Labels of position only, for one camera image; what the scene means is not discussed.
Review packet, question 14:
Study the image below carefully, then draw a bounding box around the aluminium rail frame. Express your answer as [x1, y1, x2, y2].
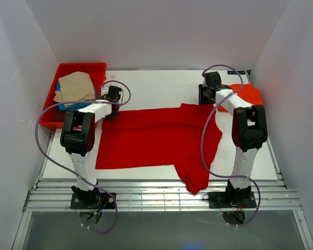
[11, 69, 313, 250]

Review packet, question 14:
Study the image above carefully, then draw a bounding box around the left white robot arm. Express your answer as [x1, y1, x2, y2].
[60, 99, 119, 209]

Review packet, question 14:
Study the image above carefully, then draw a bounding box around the beige folded t shirt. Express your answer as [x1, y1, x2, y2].
[53, 71, 96, 103]

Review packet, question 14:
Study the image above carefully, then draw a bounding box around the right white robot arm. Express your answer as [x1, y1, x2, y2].
[198, 84, 268, 208]

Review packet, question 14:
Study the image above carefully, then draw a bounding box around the blue table label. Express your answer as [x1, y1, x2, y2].
[227, 70, 246, 75]

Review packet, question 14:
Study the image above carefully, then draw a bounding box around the red t shirt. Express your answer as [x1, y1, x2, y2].
[95, 104, 222, 194]

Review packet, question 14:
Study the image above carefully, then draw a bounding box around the folded orange t shirt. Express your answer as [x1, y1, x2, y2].
[218, 84, 263, 112]

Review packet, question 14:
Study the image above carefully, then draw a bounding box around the red plastic bin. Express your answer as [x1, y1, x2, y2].
[40, 62, 106, 129]

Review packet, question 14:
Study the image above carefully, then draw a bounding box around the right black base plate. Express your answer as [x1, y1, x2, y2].
[207, 192, 257, 208]

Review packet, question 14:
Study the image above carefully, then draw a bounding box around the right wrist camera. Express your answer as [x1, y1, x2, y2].
[203, 71, 222, 89]

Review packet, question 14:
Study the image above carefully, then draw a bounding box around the blue folded t shirt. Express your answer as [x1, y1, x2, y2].
[55, 82, 88, 111]

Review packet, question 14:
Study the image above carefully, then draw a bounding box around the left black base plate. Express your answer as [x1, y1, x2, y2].
[69, 193, 116, 210]

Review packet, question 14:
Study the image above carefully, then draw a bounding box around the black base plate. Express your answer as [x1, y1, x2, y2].
[207, 192, 257, 208]
[69, 193, 116, 210]

